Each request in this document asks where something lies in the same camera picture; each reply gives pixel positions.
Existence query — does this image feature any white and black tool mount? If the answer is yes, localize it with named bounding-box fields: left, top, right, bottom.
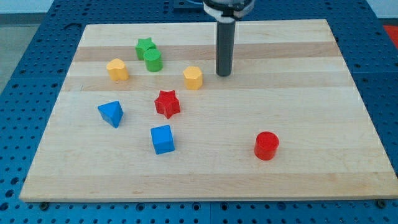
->
left=203, top=0, right=255, bottom=23

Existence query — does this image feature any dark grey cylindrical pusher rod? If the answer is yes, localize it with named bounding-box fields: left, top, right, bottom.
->
left=216, top=21, right=236, bottom=77

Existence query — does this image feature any yellow hexagon block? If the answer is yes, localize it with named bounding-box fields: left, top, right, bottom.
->
left=183, top=66, right=203, bottom=90

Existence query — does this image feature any yellow heart block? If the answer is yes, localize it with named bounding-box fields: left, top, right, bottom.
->
left=106, top=58, right=129, bottom=81

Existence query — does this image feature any green cylinder block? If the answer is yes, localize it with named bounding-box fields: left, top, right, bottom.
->
left=144, top=49, right=163, bottom=72

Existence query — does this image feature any green star block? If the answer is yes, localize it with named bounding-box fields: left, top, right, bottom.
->
left=135, top=37, right=157, bottom=60

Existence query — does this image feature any red star block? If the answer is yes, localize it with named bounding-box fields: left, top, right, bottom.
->
left=154, top=90, right=180, bottom=119

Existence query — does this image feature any light wooden board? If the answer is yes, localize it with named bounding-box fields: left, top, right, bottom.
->
left=20, top=19, right=397, bottom=202

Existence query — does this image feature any red cylinder block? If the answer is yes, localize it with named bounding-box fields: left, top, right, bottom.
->
left=254, top=131, right=279, bottom=161

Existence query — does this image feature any blue cube block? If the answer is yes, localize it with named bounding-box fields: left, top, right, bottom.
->
left=150, top=125, right=175, bottom=155

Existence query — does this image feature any blue triangle block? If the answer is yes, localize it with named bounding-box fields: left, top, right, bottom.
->
left=97, top=101, right=124, bottom=128

